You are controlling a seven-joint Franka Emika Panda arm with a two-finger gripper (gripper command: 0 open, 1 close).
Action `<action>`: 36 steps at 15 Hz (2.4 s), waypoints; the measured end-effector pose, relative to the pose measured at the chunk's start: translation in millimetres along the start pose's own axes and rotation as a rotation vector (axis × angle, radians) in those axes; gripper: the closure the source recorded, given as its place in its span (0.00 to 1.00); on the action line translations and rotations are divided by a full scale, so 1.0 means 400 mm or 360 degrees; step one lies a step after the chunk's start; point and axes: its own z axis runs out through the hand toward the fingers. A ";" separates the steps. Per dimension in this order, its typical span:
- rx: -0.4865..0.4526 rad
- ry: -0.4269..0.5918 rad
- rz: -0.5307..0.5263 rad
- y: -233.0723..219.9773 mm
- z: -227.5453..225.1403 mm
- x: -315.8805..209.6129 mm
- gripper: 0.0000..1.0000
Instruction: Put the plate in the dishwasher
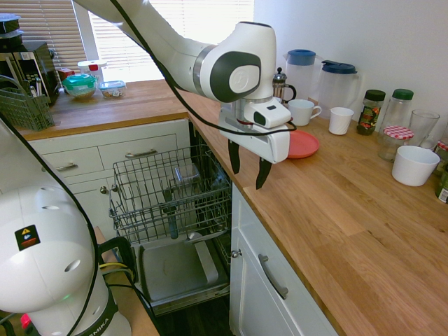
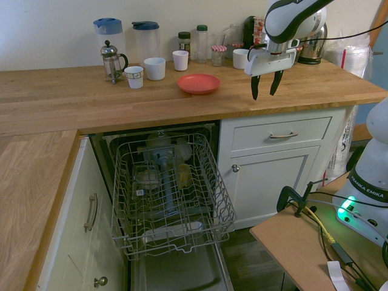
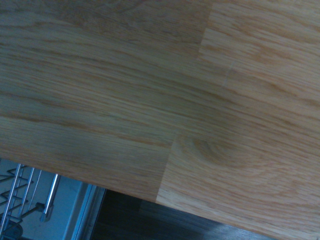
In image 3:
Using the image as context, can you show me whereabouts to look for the built-in dishwasher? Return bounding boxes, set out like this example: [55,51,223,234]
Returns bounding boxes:
[0,158,108,240]

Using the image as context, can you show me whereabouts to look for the grey wire dishwasher rack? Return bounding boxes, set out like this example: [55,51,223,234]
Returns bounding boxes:
[0,162,62,240]

